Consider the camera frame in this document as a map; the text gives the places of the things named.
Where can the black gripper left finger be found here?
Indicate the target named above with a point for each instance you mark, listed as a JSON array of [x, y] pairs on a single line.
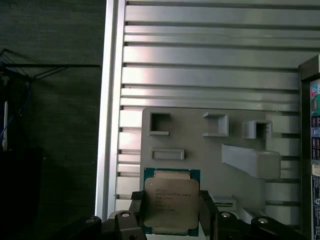
[[137, 220]]

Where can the green RAM stick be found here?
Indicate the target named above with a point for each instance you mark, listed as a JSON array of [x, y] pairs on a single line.
[[225, 204]]

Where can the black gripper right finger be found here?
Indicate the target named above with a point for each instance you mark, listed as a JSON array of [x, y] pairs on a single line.
[[207, 220]]

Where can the silver CPU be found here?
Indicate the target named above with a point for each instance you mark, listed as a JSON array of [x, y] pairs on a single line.
[[172, 200]]

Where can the black PC case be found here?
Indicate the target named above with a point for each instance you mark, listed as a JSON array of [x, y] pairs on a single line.
[[303, 125]]

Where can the grey parts rack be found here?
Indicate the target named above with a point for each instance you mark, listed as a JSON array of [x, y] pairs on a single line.
[[195, 150]]

